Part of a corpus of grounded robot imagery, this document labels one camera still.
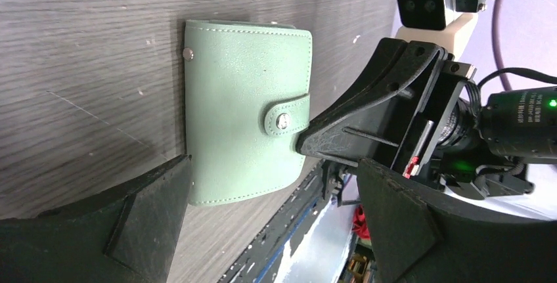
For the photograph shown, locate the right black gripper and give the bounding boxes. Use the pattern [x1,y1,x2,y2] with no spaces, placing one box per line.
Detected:
[296,38,556,200]

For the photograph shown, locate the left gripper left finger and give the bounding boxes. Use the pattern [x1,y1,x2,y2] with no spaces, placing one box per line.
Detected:
[1,155,191,282]

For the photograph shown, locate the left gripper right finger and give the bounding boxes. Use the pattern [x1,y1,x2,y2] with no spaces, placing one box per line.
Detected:
[357,159,556,282]

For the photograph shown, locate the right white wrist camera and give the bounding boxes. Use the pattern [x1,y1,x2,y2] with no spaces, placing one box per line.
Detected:
[395,0,489,60]

